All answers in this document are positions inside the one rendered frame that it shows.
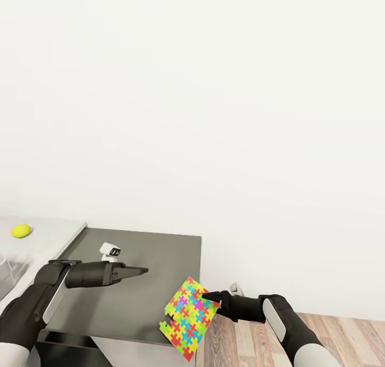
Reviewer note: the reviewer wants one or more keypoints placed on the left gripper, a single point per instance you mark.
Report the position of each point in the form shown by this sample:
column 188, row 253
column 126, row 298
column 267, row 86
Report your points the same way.
column 106, row 273

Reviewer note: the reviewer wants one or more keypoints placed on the tennis ball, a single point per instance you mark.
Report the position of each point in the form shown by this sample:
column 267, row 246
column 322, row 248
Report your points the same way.
column 21, row 231

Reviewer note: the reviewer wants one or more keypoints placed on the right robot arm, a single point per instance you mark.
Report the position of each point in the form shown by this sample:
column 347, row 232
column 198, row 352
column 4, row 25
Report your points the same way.
column 299, row 342

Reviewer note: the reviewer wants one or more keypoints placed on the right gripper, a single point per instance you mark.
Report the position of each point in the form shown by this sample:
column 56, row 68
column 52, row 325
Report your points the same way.
column 233, row 307

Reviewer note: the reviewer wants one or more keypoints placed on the jigsaw puzzle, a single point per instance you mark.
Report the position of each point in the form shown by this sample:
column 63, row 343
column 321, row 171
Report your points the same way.
column 192, row 316

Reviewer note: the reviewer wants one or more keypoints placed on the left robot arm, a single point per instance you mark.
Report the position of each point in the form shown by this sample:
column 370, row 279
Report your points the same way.
column 24, row 317

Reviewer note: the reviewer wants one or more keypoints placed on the desk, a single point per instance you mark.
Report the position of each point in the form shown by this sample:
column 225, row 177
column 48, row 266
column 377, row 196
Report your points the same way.
column 109, row 326

